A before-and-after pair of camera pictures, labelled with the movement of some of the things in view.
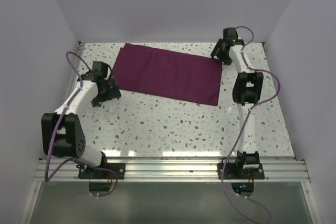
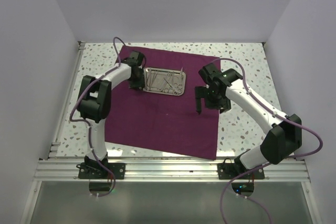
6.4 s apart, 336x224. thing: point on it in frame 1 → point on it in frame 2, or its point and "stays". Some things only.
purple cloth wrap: x=189 y=77 → x=186 y=131
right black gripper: x=227 y=60 → x=223 y=105
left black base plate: x=84 y=172 stays
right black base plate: x=241 y=171 stays
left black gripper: x=113 y=93 → x=140 y=83
